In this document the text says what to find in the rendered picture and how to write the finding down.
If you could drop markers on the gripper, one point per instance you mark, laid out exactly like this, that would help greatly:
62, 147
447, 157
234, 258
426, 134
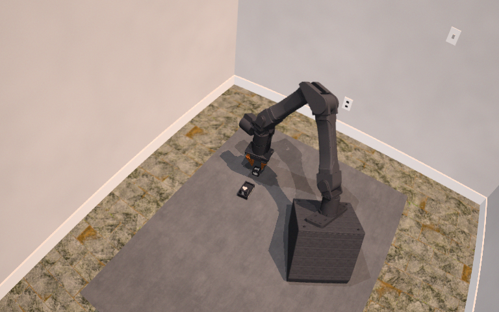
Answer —
258, 153

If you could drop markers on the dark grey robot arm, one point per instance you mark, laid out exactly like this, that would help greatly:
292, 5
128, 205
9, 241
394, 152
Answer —
329, 178

